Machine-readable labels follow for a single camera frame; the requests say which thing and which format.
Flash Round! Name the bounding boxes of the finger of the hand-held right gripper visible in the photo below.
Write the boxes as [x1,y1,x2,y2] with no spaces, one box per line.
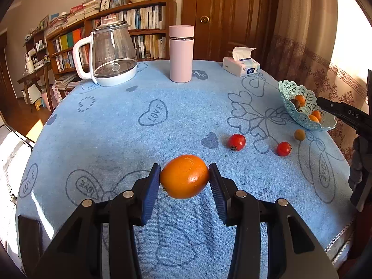
[316,97,369,128]

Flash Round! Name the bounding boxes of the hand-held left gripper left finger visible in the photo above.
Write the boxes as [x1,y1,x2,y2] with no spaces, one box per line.
[30,163,161,279]

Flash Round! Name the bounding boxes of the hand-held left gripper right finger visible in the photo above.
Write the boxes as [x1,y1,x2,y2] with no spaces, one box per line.
[208,163,339,279]

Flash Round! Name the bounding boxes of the large orange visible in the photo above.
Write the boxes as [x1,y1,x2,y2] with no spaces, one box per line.
[160,155,210,199]

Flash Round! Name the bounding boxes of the mint green lattice plastic basket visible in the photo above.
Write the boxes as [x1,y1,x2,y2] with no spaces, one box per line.
[278,79,337,131]

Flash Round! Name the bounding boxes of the person's right hand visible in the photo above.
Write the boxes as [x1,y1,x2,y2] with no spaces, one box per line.
[348,136,372,192]

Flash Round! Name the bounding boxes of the red tomato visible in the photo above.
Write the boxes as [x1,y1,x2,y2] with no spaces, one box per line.
[276,141,292,157]
[228,134,246,152]

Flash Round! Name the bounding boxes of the blue printed tablecloth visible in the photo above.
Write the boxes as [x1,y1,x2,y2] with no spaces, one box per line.
[16,60,359,279]

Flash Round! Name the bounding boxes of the patterned beige curtain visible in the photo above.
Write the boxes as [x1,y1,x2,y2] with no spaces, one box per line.
[262,0,372,163]

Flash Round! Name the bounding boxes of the soft tissue pack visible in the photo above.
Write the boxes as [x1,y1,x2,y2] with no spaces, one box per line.
[223,46,260,77]

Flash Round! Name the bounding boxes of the pile of books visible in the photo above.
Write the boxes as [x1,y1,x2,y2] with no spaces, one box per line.
[55,74,83,90]

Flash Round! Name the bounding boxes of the pink thermos bottle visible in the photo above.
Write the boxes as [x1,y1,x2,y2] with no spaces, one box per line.
[169,25,195,83]

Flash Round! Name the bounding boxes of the brown wooden door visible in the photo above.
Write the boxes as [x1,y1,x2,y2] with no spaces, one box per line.
[182,0,281,67]

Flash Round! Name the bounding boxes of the white fabric chair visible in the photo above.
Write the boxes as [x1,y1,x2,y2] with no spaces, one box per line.
[0,125,34,210]

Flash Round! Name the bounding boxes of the wooden bookshelf with books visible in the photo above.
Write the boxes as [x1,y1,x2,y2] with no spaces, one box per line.
[46,0,177,74]

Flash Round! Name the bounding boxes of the wooden side table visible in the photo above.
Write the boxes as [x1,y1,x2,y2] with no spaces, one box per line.
[17,64,54,112]

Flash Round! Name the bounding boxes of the small wooden shelf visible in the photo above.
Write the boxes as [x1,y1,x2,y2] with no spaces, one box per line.
[23,29,48,73]

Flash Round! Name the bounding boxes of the stack of books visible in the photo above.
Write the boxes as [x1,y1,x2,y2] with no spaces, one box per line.
[48,0,109,35]

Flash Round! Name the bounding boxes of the glass kettle with white handle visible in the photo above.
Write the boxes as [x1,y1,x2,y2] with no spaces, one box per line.
[72,21,138,87]

